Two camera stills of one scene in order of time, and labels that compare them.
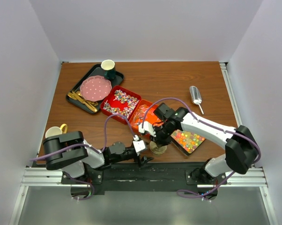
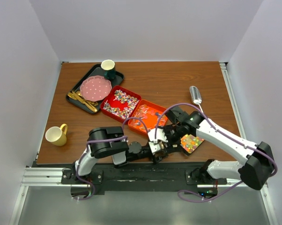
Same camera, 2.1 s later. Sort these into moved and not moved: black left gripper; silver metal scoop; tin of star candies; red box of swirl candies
Moved: black left gripper
Not moved: tin of star candies; red box of swirl candies; silver metal scoop
